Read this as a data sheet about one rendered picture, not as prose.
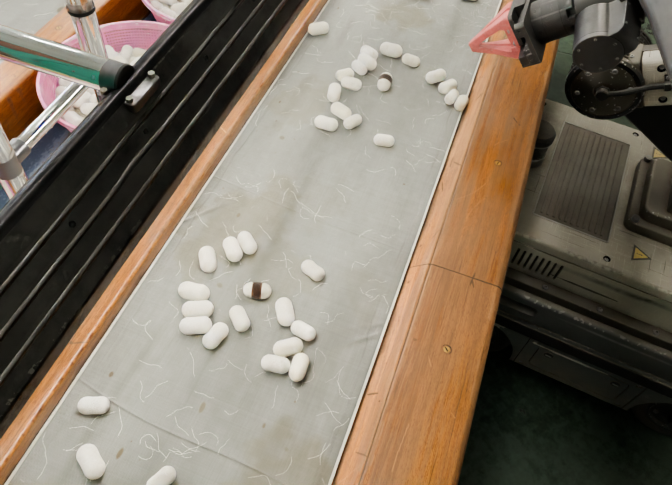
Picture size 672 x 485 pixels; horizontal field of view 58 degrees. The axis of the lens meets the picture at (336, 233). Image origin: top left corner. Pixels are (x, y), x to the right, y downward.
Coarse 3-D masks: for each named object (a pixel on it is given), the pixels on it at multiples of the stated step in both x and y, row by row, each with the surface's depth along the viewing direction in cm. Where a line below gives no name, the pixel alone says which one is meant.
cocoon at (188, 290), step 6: (186, 282) 72; (192, 282) 73; (180, 288) 72; (186, 288) 72; (192, 288) 72; (198, 288) 72; (204, 288) 72; (180, 294) 72; (186, 294) 72; (192, 294) 72; (198, 294) 72; (204, 294) 72; (198, 300) 72
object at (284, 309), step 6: (282, 300) 72; (288, 300) 72; (276, 306) 72; (282, 306) 71; (288, 306) 71; (276, 312) 72; (282, 312) 71; (288, 312) 71; (282, 318) 71; (288, 318) 71; (294, 318) 71; (282, 324) 71; (288, 324) 71
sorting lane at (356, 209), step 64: (384, 0) 114; (448, 0) 115; (320, 64) 101; (384, 64) 102; (448, 64) 104; (256, 128) 91; (384, 128) 93; (448, 128) 94; (256, 192) 84; (320, 192) 85; (384, 192) 86; (192, 256) 77; (256, 256) 78; (320, 256) 78; (384, 256) 79; (128, 320) 71; (256, 320) 72; (320, 320) 73; (384, 320) 74; (128, 384) 66; (192, 384) 67; (256, 384) 68; (320, 384) 68; (64, 448) 62; (128, 448) 62; (192, 448) 63; (256, 448) 63; (320, 448) 64
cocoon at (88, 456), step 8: (80, 448) 60; (88, 448) 60; (96, 448) 61; (80, 456) 60; (88, 456) 60; (96, 456) 60; (80, 464) 60; (88, 464) 59; (96, 464) 59; (104, 464) 60; (88, 472) 59; (96, 472) 59
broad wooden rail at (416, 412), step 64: (512, 0) 113; (512, 64) 101; (512, 128) 92; (448, 192) 84; (512, 192) 84; (448, 256) 77; (448, 320) 71; (384, 384) 67; (448, 384) 67; (384, 448) 62; (448, 448) 62
